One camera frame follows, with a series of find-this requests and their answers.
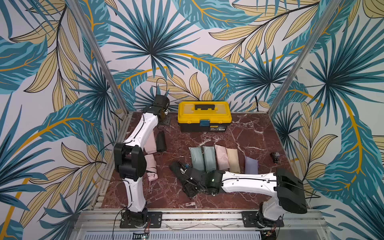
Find mint sleeved umbrella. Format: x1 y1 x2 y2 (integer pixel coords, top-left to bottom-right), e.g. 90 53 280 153
203 146 217 173
189 147 205 172

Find pink umbrella sleeve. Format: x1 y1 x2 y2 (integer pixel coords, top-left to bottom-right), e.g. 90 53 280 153
145 131 157 155

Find black sleeved umbrella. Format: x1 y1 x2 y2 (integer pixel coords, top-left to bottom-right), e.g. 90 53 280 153
169 161 190 184

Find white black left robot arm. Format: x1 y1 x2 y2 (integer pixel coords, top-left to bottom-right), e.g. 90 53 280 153
114 95 170 228

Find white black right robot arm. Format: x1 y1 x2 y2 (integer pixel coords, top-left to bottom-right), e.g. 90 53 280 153
177 167 308 222

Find pink sleeved umbrella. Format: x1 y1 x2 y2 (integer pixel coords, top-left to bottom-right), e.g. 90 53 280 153
215 145 230 171

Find yellow black toolbox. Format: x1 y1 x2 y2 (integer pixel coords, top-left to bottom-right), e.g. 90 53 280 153
178 101 232 133

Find beige sleeved umbrella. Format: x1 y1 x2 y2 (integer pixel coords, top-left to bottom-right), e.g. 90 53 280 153
226 148 241 174

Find lavender sleeved umbrella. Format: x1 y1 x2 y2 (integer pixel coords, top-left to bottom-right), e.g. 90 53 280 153
245 157 259 175

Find small black electrical part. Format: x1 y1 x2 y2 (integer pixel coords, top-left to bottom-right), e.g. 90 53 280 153
270 152 280 164

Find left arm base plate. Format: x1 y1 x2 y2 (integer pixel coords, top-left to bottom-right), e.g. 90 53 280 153
120 210 163 229

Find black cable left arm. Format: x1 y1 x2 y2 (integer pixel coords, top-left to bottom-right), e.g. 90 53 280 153
94 140 121 182

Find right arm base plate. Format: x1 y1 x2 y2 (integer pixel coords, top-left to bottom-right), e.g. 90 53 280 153
241 211 284 229

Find aluminium frame rail left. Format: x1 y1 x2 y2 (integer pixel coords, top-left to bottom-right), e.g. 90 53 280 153
68 0 129 116

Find aluminium frame rail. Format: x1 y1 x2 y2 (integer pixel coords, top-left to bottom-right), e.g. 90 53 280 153
268 0 341 117
68 0 129 116

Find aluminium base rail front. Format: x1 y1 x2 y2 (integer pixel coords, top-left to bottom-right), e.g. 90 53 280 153
69 209 333 240

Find aluminium frame rail right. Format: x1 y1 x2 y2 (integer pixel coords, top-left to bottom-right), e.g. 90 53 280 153
268 0 341 117

